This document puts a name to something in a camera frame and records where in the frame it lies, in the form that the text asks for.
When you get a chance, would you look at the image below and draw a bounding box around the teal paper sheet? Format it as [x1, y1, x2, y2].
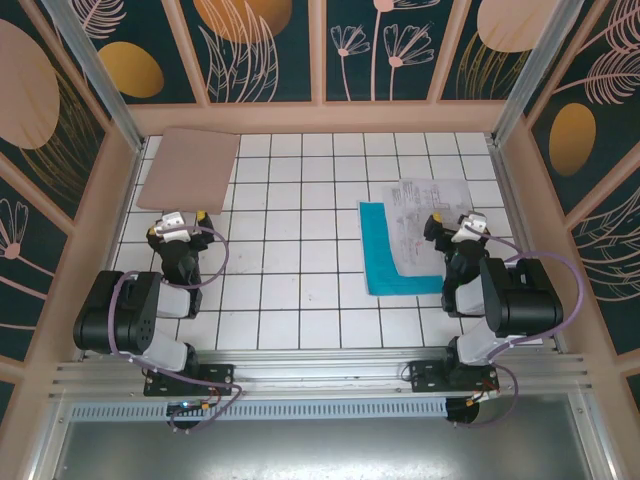
[358, 200, 446, 297]

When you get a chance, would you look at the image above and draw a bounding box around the brown paper folder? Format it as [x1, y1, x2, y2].
[135, 127, 242, 216]

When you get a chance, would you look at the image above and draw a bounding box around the small circuit board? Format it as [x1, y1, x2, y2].
[167, 398, 215, 417]

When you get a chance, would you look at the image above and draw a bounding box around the grey metal sheet tray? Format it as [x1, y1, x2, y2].
[29, 392, 619, 480]

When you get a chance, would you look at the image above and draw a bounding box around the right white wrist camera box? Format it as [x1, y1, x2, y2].
[452, 210, 494, 244]

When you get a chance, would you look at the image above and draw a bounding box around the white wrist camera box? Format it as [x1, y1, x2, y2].
[149, 210, 194, 244]
[452, 210, 494, 244]

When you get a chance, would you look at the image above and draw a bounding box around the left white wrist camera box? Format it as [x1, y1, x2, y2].
[149, 210, 194, 244]

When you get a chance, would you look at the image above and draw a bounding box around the aluminium side rail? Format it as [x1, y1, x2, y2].
[77, 137, 149, 362]
[487, 132, 569, 352]

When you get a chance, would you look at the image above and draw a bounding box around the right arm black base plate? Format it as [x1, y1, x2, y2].
[408, 359, 501, 396]

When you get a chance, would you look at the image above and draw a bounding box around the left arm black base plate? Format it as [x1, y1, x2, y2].
[143, 362, 236, 399]

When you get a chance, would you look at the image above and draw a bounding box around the orange wire connector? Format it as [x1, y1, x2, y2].
[464, 388, 501, 407]

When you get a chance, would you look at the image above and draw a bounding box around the aluminium corner post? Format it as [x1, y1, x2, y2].
[492, 0, 569, 146]
[42, 0, 147, 154]

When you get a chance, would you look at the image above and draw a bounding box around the aluminium front rail frame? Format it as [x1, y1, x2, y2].
[49, 349, 594, 401]

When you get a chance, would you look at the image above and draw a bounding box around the slotted grey cable duct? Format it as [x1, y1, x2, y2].
[69, 398, 450, 422]

